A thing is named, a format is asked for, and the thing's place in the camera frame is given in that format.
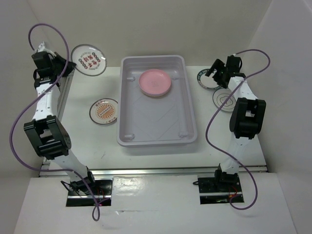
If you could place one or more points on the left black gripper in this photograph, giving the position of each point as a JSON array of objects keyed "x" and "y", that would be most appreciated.
[{"x": 58, "y": 58}]

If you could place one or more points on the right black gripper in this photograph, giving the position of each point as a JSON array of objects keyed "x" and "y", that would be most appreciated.
[{"x": 219, "y": 65}]

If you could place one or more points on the teal rimmed white plate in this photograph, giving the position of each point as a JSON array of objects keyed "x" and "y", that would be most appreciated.
[{"x": 207, "y": 82}]

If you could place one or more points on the white plate red characters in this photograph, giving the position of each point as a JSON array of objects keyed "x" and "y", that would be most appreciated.
[{"x": 89, "y": 60}]

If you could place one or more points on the pink plastic plate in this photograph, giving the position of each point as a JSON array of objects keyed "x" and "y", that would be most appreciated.
[{"x": 154, "y": 81}]

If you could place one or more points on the orange sunburst pattern plate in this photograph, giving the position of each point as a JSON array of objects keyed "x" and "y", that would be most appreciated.
[{"x": 104, "y": 111}]

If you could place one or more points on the lavender plastic plate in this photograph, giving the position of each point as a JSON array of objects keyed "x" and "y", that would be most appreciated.
[{"x": 155, "y": 94}]

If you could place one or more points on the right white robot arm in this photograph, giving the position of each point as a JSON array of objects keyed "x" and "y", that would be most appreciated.
[{"x": 246, "y": 119}]

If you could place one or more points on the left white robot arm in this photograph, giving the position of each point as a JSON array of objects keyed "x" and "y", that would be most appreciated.
[{"x": 46, "y": 133}]

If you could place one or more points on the lavender plastic bin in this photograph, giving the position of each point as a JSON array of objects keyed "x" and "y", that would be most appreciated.
[{"x": 155, "y": 121}]

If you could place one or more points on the white plate black outline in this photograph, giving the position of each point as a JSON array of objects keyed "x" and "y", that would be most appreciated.
[{"x": 219, "y": 97}]

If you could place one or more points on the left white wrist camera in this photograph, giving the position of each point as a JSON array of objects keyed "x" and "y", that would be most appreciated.
[{"x": 43, "y": 48}]

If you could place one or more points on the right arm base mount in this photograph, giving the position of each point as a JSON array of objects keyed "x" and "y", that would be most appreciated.
[{"x": 220, "y": 188}]

